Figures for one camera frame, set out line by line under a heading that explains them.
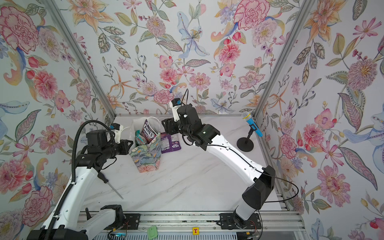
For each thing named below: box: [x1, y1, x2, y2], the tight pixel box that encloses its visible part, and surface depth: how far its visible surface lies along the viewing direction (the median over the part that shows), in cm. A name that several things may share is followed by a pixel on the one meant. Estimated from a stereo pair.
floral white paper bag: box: [129, 116, 162, 173], surface depth 84 cm
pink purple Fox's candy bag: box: [141, 119, 158, 144], surface depth 86 cm
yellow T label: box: [192, 227, 200, 235], surface depth 72 cm
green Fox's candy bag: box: [135, 130, 147, 147], surface depth 81 cm
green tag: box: [147, 225, 158, 240], surface depth 72 cm
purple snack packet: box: [160, 132, 182, 154], surface depth 103 cm
